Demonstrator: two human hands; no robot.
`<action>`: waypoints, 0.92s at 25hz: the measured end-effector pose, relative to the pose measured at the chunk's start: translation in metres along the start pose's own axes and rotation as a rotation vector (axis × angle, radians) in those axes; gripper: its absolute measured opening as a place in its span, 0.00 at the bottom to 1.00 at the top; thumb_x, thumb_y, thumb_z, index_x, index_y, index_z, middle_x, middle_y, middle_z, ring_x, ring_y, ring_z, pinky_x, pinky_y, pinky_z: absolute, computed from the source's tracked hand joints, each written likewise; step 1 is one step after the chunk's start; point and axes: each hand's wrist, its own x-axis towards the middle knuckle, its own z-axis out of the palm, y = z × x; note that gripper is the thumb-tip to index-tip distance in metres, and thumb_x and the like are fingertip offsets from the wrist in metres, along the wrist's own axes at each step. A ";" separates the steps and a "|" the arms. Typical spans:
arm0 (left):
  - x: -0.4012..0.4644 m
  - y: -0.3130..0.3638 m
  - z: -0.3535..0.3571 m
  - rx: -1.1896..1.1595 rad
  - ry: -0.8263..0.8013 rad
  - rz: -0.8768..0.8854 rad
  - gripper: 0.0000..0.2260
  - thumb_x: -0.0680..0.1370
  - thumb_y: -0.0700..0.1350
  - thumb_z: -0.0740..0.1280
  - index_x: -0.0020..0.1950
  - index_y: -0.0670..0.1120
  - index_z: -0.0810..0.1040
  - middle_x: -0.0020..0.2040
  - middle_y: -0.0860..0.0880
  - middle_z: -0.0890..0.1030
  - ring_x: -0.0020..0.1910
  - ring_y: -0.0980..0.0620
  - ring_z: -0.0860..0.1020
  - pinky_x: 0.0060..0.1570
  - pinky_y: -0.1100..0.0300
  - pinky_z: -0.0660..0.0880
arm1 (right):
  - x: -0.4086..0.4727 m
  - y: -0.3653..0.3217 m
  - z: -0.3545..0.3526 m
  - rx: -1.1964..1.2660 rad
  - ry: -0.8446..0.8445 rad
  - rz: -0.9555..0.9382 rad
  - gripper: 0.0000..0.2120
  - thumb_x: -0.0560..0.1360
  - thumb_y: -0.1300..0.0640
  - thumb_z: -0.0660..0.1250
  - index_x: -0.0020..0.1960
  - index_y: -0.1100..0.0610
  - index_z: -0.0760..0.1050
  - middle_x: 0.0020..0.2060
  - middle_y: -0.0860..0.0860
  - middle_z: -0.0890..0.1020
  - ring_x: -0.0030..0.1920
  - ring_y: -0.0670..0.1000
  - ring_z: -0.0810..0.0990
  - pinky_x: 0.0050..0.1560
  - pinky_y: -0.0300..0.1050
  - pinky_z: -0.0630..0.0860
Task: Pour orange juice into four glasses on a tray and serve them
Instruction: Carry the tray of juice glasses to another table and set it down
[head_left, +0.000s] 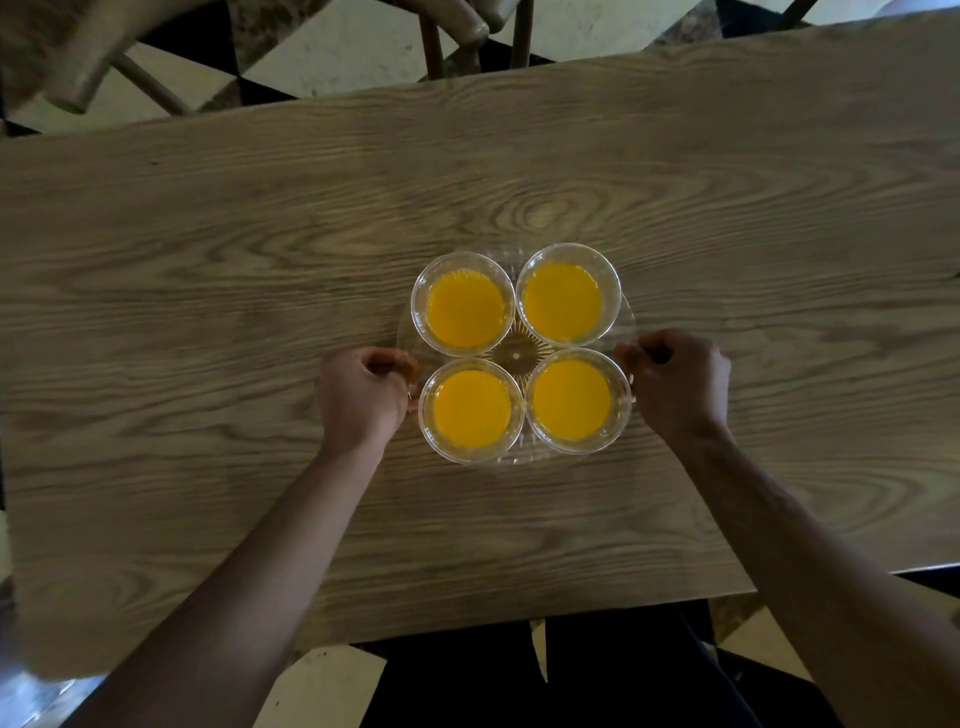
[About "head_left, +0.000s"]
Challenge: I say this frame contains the clear patterned glass plate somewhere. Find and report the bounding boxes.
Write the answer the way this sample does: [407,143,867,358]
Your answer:
[395,243,639,470]

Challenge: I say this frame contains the beige curved-back chair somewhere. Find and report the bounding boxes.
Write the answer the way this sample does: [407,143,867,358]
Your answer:
[479,0,820,73]
[44,0,493,118]

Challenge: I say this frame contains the light wooden table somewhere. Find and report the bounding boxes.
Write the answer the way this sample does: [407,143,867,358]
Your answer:
[0,8,960,684]

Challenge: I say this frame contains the person's left forearm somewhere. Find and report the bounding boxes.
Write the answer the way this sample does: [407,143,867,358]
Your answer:
[63,442,388,728]

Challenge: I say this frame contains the person's right forearm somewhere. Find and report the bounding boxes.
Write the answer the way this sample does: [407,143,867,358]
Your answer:
[671,427,960,728]

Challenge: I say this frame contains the orange juice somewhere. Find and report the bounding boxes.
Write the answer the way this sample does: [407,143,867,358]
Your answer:
[425,262,614,451]

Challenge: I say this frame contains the person's right hand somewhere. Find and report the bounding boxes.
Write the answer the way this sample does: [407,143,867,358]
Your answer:
[613,328,735,451]

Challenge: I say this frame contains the clear drinking glass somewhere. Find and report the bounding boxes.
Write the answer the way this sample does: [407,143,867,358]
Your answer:
[417,357,526,465]
[515,242,624,348]
[410,251,517,359]
[524,347,634,457]

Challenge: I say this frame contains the person's black trousers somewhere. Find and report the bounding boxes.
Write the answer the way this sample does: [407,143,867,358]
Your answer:
[359,599,845,728]

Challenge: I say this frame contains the person's left hand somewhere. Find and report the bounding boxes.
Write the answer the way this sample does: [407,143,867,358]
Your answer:
[314,344,421,463]

